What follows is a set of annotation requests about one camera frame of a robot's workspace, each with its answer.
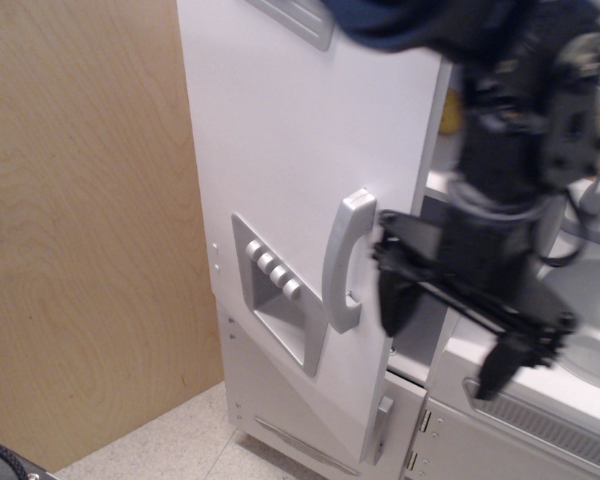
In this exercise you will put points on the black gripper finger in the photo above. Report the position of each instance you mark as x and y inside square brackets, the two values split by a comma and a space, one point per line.
[510, 353]
[399, 295]

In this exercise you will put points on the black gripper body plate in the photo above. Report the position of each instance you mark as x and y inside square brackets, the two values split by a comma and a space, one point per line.
[484, 266]

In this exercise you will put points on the silver door handle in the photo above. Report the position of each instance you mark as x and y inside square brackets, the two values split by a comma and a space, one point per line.
[384, 410]
[353, 220]

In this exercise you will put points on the white fridge door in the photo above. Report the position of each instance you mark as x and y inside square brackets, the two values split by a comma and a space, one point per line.
[283, 133]

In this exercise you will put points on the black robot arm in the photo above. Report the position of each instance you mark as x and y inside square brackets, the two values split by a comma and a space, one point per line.
[530, 73]

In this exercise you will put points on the white toy kitchen cabinet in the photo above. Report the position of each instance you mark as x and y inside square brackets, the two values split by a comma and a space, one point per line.
[439, 349]

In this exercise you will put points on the brass door hinge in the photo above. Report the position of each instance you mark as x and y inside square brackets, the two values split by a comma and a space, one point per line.
[424, 421]

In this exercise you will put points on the silver toy sink basin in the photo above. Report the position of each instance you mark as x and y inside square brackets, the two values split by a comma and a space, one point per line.
[578, 284]

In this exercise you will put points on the silver ice dispenser panel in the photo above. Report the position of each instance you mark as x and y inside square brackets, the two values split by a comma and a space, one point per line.
[284, 304]

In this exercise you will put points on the silver toy faucet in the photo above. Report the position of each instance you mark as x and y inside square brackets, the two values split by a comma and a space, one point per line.
[587, 196]

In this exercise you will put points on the grey oven vent panel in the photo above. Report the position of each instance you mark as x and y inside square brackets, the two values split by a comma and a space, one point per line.
[560, 433]

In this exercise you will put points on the yellow toy lemon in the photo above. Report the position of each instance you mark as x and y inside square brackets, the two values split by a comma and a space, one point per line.
[451, 118]

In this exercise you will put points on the white lower freezer door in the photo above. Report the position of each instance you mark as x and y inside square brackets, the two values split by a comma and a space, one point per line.
[262, 403]

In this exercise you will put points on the silver upper vent panel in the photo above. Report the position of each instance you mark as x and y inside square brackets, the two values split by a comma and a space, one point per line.
[309, 20]

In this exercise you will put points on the dark base plate corner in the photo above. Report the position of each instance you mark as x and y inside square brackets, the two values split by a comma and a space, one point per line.
[14, 466]

